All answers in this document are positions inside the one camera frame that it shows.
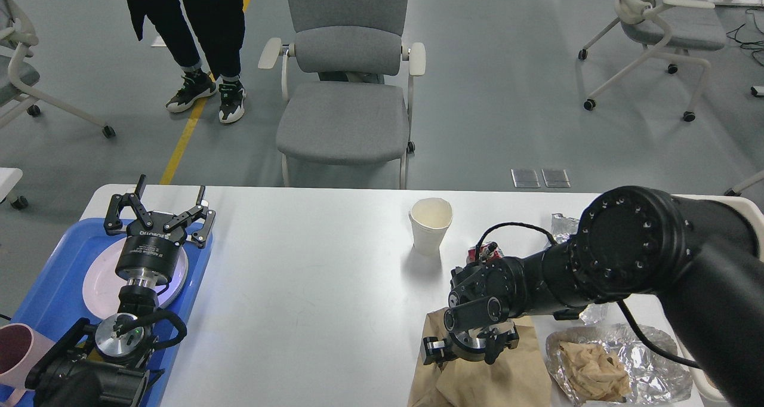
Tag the crushed red can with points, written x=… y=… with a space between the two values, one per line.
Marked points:
x=487 y=251

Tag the brown paper bag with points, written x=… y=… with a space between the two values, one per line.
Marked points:
x=518 y=378

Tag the white chair right background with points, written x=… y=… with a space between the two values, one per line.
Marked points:
x=668 y=30

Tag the aluminium foil sheet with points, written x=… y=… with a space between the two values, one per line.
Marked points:
x=562 y=228

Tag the person in black clothes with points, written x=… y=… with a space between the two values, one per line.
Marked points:
x=205 y=38

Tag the floor outlet plate right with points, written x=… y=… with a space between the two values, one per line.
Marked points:
x=556 y=178

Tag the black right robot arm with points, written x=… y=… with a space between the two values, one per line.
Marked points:
x=701 y=258

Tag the beige plastic bin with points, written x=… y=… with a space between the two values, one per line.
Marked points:
x=751 y=212

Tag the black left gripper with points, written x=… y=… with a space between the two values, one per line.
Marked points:
x=149 y=252

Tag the pink mug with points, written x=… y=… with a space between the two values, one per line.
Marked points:
x=21 y=349

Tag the foil with brown napkin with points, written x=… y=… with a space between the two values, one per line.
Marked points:
x=608 y=366

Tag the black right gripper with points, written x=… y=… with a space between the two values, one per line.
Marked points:
x=482 y=344

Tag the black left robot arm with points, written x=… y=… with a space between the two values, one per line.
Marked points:
x=107 y=363

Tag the grey office chair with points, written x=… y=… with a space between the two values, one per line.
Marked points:
x=345 y=123

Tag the floor outlet plate left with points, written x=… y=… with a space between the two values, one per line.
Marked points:
x=525 y=179

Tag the pink plate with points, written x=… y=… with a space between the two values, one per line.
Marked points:
x=101 y=283

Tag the white paper cup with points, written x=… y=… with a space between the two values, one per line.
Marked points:
x=430 y=218

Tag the floor outlet plate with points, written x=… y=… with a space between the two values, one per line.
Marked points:
x=525 y=179
x=556 y=178

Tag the white chair left background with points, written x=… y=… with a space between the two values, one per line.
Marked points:
x=18 y=78

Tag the blue plastic tray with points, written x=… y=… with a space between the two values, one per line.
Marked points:
x=55 y=301

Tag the white chair background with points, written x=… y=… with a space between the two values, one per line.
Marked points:
x=18 y=78
x=668 y=30

